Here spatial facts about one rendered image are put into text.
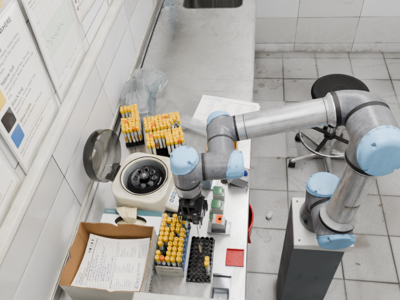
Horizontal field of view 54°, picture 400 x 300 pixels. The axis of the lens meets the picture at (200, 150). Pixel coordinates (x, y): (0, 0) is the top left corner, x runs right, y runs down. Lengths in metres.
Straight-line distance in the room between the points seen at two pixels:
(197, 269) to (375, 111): 0.83
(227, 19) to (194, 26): 0.22
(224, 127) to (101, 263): 0.72
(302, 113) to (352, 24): 2.77
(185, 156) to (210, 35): 1.61
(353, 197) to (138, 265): 0.78
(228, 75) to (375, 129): 1.31
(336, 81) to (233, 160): 1.64
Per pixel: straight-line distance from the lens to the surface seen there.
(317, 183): 1.39
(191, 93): 2.10
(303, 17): 3.72
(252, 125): 1.08
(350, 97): 1.10
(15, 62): 1.23
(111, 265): 1.51
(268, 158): 2.92
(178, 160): 0.99
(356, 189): 1.15
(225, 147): 1.04
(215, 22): 2.65
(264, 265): 2.47
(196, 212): 1.16
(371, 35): 3.92
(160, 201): 1.55
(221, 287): 1.43
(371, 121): 1.03
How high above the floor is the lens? 2.25
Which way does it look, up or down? 49 degrees down
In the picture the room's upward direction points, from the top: 7 degrees counter-clockwise
